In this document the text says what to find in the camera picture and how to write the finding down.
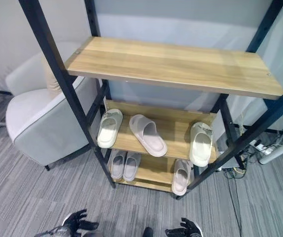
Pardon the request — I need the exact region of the cream slipper with stained strap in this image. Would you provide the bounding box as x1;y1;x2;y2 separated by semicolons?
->
97;109;124;149
189;121;214;167

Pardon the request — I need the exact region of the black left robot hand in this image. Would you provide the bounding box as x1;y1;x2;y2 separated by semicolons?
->
61;209;100;234

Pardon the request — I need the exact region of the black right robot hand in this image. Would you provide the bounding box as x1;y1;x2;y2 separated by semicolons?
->
165;217;203;237

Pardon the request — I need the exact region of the middle wooden shelf board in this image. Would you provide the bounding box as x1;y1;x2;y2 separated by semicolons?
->
104;99;218;165

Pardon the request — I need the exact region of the large wooden shelf board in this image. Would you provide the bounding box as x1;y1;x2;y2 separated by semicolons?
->
67;36;283;101

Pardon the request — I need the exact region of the low wooden shelf board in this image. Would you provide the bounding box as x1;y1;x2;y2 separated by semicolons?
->
108;151;194;194

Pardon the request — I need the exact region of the pinkish grey slipper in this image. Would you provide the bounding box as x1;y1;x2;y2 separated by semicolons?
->
171;158;192;197
109;149;127;180
122;151;142;183
129;114;168;158

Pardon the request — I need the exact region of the black metal shoe rack frame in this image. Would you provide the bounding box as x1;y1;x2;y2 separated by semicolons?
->
18;0;283;200

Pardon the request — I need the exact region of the white power strip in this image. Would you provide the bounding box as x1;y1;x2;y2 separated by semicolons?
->
251;139;278;155

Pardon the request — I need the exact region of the black floor cable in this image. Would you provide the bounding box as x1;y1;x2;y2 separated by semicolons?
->
224;170;246;237

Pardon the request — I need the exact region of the beige cushion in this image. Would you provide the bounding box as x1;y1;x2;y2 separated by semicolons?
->
41;58;61;95

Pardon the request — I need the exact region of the light grey armchair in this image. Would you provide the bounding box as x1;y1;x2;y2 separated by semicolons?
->
5;41;103;171

